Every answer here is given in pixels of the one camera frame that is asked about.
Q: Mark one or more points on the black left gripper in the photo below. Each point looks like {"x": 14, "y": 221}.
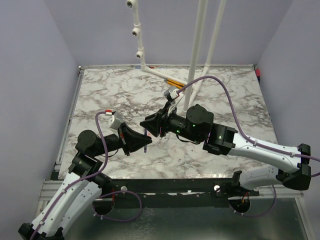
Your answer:
{"x": 131, "y": 140}

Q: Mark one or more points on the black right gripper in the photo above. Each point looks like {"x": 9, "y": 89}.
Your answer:
{"x": 157, "y": 123}

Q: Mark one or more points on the purple gel pen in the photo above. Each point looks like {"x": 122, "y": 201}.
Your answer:
{"x": 145, "y": 147}

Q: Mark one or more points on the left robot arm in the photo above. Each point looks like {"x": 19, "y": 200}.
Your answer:
{"x": 82, "y": 184}

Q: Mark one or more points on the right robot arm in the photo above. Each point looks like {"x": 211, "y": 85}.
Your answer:
{"x": 284, "y": 167}

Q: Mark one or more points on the yellow utility knife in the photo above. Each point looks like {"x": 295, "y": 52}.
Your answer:
{"x": 174, "y": 83}

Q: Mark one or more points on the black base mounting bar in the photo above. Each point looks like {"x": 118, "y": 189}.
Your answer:
{"x": 181, "y": 192}

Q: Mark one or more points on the red black clamp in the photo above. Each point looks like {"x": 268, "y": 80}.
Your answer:
{"x": 258, "y": 75}

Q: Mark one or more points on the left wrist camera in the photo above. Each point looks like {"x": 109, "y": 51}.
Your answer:
{"x": 115, "y": 121}

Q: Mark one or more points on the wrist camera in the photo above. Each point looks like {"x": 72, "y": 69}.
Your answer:
{"x": 173, "y": 99}
{"x": 115, "y": 121}

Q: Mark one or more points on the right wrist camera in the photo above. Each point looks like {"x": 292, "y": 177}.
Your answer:
{"x": 173, "y": 99}

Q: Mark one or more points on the white PVC pipe frame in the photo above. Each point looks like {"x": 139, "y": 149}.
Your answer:
{"x": 173, "y": 32}

